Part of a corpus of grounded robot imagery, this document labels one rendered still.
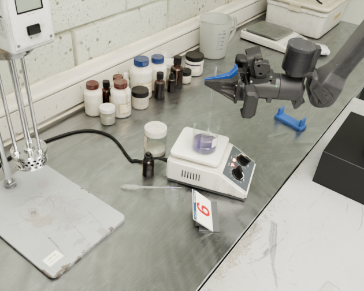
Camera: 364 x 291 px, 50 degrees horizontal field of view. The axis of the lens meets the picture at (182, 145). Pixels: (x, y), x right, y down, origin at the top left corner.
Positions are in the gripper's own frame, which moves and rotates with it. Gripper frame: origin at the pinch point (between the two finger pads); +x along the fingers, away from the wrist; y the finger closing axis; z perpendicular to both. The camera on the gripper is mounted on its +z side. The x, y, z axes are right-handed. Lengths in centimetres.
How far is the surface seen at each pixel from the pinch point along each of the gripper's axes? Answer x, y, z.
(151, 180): 14.1, 3.7, -26.0
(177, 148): 8.3, 1.5, -17.2
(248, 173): -9.7, 3.1, -22.6
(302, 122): -29.6, -22.6, -23.5
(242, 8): -21, -109, -18
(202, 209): 2.1, 15.0, -23.6
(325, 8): -55, -97, -12
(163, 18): 14, -67, -10
